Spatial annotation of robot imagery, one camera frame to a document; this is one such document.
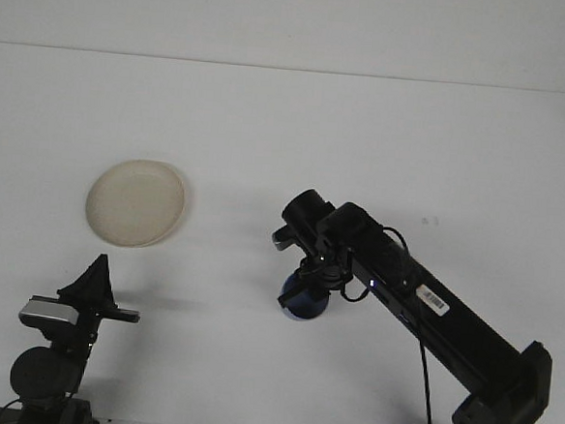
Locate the pale blue cup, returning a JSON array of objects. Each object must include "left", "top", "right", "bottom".
[{"left": 279, "top": 269, "right": 331, "bottom": 324}]

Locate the pale round plate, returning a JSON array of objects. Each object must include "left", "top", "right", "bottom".
[{"left": 82, "top": 155, "right": 193, "bottom": 253}]

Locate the gripper grey camera box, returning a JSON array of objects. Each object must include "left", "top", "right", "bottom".
[
  {"left": 16, "top": 297, "right": 81, "bottom": 331},
  {"left": 269, "top": 226, "right": 296, "bottom": 253}
]

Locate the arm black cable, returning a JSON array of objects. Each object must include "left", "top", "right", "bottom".
[
  {"left": 330, "top": 221, "right": 450, "bottom": 424},
  {"left": 0, "top": 397, "right": 26, "bottom": 424}
]

